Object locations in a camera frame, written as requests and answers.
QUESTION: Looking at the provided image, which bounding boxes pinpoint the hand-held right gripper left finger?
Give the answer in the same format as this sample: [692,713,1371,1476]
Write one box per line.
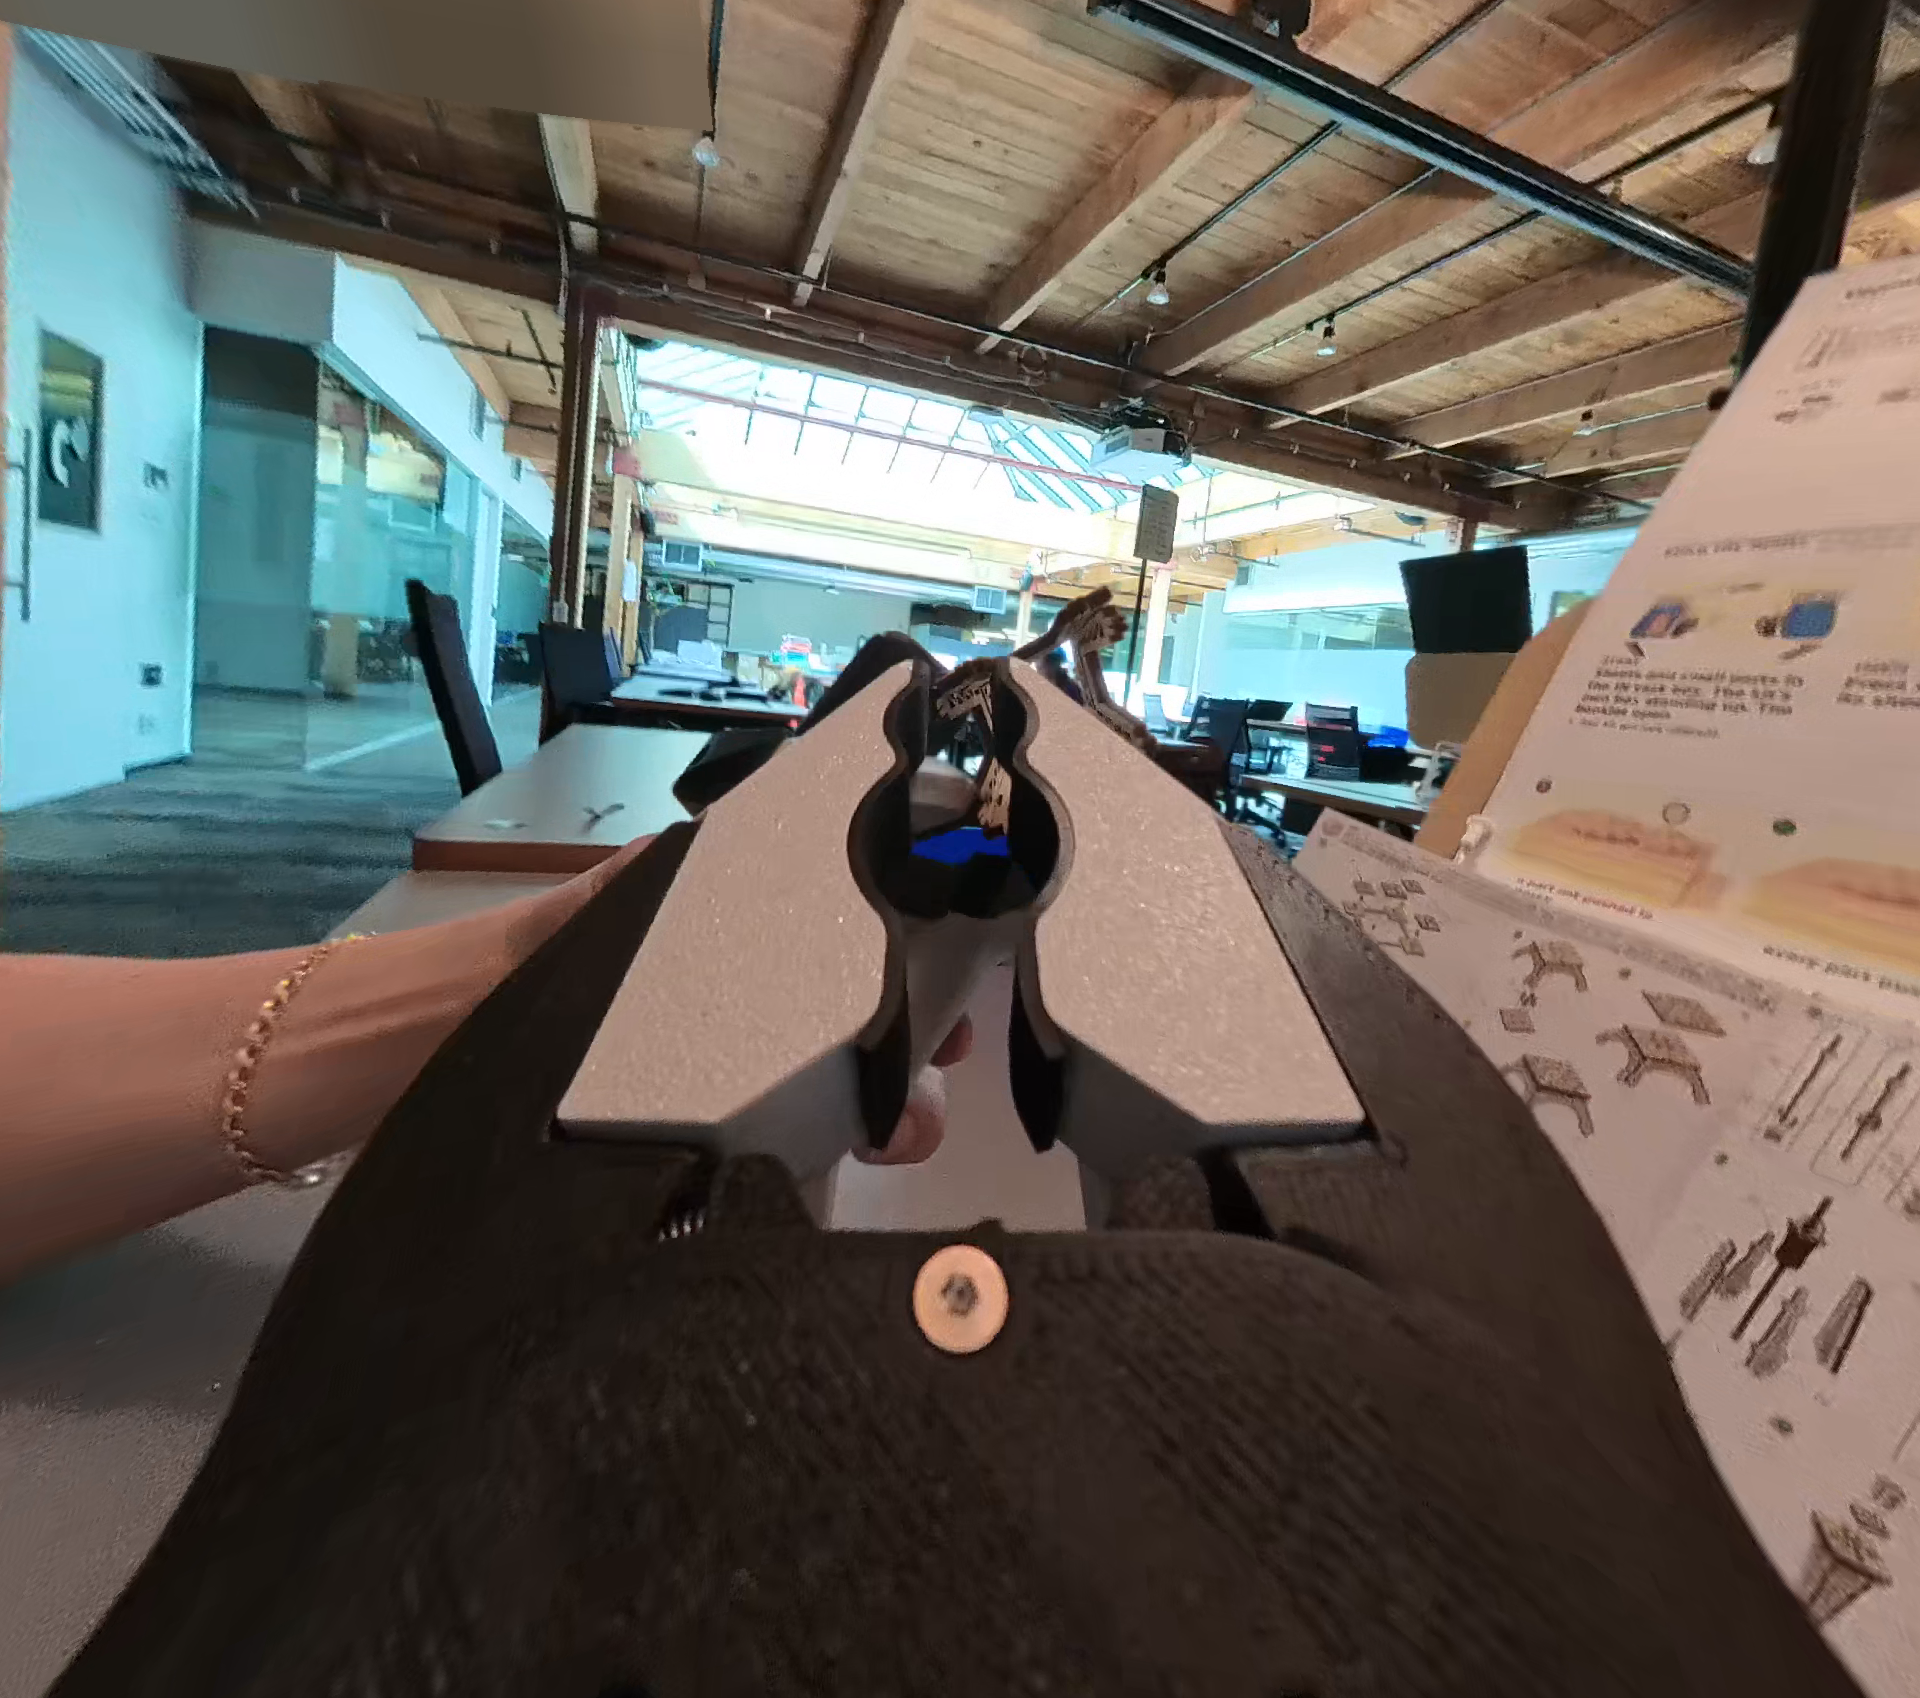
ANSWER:
[553,656,942,1225]

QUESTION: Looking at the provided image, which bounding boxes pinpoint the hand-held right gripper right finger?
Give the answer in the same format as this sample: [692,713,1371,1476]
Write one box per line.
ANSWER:
[998,656,1371,1225]

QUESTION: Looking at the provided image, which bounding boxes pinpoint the wooden lattice arch piece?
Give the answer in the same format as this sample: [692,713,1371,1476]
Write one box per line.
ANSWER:
[932,593,1129,835]

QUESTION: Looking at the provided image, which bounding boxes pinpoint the person's left forearm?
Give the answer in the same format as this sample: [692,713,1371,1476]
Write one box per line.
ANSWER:
[0,932,377,1285]

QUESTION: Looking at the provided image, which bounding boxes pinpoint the brown wooden office desk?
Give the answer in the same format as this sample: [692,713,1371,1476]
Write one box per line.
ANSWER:
[411,722,710,876]

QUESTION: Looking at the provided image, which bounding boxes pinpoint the grey desk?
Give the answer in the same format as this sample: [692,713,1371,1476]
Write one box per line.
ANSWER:
[0,865,1090,1698]

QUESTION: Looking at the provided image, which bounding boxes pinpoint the person's left hand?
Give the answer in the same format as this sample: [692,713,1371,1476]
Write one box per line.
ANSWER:
[359,832,977,1168]

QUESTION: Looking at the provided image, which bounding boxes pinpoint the brown backing board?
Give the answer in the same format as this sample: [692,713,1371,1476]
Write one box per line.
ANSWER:
[1413,602,1599,865]

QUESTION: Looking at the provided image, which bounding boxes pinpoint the black and beige board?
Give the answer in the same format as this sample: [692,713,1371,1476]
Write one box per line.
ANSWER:
[1398,542,1536,770]

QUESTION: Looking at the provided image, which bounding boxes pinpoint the assembly instruction booklet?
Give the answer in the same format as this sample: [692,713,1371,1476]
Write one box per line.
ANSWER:
[1296,810,1920,1698]

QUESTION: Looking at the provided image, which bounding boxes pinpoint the ceiling projector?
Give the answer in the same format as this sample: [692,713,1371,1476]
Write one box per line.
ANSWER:
[1085,423,1196,487]

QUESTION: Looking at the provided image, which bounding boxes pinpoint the black stand pole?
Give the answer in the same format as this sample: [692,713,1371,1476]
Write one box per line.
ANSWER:
[1740,0,1920,338]

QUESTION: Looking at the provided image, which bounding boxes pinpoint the gold chain bracelet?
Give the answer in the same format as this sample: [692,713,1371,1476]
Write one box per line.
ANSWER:
[219,931,374,1191]

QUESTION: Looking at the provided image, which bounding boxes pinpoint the framed wall picture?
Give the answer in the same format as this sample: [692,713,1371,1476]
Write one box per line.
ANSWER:
[36,331,107,535]

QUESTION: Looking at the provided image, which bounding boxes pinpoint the black ceiling track rail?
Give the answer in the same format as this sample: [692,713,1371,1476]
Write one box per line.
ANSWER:
[1085,0,1757,299]

